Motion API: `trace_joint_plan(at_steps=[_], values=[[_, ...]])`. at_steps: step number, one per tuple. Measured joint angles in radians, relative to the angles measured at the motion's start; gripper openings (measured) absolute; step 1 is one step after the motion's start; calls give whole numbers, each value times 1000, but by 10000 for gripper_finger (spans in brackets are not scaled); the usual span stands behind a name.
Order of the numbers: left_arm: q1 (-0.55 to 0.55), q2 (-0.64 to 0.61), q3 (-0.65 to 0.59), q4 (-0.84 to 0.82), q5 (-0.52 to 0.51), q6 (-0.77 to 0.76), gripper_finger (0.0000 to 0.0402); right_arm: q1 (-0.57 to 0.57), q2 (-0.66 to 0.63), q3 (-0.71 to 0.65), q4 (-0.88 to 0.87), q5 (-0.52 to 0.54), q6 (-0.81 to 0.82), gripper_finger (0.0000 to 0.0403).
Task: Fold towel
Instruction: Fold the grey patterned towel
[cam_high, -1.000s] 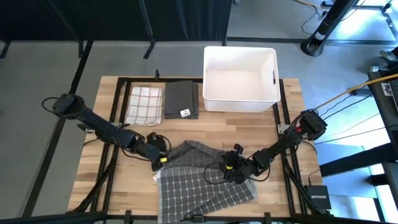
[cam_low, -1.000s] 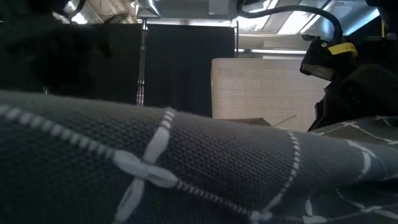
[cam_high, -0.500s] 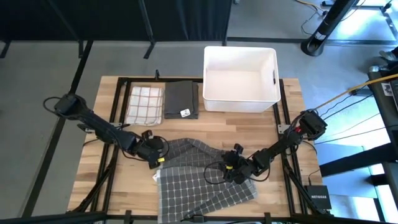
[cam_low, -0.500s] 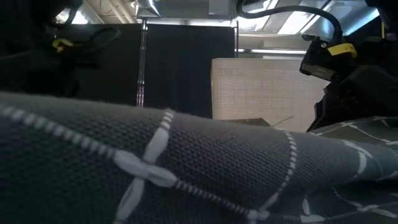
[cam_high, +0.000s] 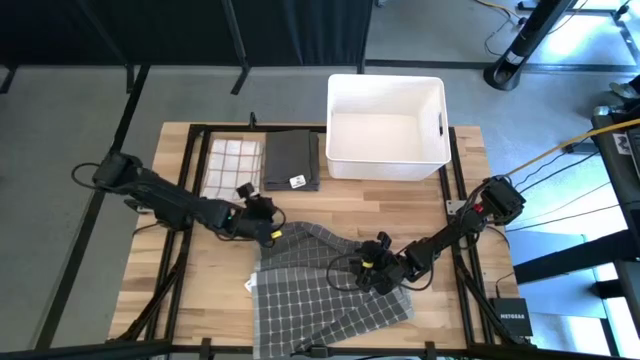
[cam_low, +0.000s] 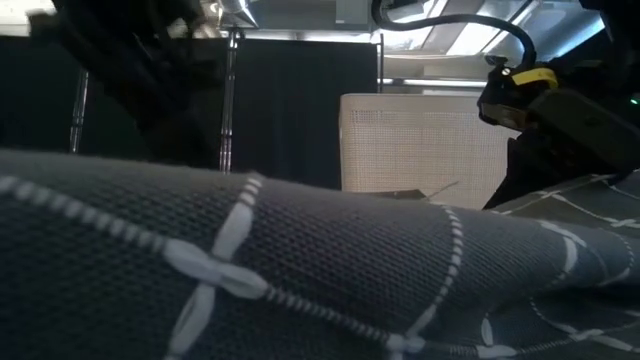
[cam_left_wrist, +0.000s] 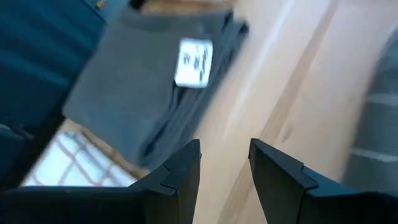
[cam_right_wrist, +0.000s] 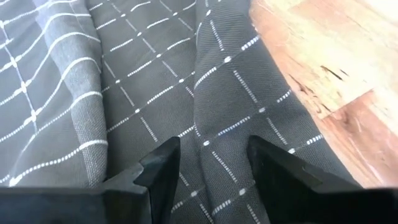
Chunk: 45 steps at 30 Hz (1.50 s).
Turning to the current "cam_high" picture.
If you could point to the black floor stand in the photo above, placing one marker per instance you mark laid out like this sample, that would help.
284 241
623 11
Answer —
530 40

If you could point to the black desk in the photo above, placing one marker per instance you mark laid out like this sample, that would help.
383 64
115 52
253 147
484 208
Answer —
620 180

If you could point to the black metal floor beam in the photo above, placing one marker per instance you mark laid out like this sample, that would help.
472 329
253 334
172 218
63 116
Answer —
575 257

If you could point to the black folding partition screen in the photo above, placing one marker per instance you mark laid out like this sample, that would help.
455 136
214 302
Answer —
200 30

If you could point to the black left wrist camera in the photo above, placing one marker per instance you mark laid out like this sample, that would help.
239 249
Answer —
246 191

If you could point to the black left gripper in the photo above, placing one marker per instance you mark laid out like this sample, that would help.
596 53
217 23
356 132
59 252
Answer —
252 222

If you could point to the black metal table frame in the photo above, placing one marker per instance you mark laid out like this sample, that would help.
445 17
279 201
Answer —
230 128

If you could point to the grey towel with white checks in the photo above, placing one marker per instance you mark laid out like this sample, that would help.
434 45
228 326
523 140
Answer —
300 300

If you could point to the white towel with red checks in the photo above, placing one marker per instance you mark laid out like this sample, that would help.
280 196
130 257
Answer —
232 167

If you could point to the black Netgear network switch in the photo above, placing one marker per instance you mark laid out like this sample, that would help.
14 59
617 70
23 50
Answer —
511 317

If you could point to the black stand base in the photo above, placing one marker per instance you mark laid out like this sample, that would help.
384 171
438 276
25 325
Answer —
565 7

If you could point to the white plastic basket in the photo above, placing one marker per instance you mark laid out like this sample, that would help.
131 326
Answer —
385 125

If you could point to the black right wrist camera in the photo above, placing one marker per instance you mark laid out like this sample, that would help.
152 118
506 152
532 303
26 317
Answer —
384 239

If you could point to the person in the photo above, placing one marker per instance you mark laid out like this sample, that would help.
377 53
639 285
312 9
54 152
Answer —
627 90

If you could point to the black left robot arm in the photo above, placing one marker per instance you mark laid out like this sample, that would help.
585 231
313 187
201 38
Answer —
165 200

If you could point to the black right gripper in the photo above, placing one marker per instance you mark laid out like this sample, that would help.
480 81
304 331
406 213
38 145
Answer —
380 270

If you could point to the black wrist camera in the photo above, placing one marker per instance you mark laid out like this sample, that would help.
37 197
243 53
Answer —
384 239
246 191

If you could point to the dark grey terry towel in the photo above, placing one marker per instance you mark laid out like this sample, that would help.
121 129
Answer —
290 160

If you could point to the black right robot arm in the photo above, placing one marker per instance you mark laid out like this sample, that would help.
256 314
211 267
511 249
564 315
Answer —
460 225

